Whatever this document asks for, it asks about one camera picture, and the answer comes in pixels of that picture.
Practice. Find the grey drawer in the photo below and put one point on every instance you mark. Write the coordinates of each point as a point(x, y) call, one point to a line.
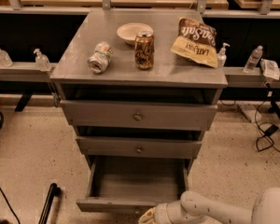
point(132, 142)
point(138, 107)
point(130, 185)

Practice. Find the brown upright soda can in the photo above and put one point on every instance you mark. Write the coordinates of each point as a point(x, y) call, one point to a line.
point(144, 50)

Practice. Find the crushed silver soda can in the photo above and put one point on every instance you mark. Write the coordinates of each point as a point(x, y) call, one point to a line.
point(101, 58)

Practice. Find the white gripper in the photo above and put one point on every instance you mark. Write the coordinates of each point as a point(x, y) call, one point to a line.
point(160, 213)

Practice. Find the white power adapter packet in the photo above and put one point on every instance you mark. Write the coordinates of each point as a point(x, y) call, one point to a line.
point(270, 69)

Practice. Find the brown sea salt chip bag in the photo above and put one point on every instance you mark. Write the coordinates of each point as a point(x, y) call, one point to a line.
point(196, 41)

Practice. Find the black pole on floor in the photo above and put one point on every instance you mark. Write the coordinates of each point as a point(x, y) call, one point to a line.
point(54, 191)

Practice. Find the grey middle drawer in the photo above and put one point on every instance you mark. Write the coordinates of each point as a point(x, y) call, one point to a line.
point(132, 142)

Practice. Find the white ceramic bowl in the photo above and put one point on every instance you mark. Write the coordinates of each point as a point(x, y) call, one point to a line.
point(128, 31)

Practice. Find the clear sanitizer bottle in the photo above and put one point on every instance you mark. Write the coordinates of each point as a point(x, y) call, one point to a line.
point(41, 61)
point(5, 60)

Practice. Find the clear sanitizer bottle far left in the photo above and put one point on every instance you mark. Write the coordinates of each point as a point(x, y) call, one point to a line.
point(5, 60)

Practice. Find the grey bottom drawer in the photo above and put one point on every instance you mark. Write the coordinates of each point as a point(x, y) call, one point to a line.
point(130, 185)

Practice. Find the clear water bottle right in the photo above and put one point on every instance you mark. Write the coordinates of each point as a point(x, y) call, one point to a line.
point(253, 59)

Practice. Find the white pump bottle right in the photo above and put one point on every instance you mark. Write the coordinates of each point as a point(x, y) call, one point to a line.
point(221, 56)

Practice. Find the grey top drawer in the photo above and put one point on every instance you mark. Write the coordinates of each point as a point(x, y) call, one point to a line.
point(138, 107)

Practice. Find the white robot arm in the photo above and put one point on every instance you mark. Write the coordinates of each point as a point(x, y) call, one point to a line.
point(193, 208)

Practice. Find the grey metal shelf rail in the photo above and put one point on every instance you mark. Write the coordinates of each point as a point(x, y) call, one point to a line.
point(24, 72)

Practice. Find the grey three-drawer cabinet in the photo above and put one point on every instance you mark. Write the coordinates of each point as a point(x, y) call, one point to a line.
point(169, 70)

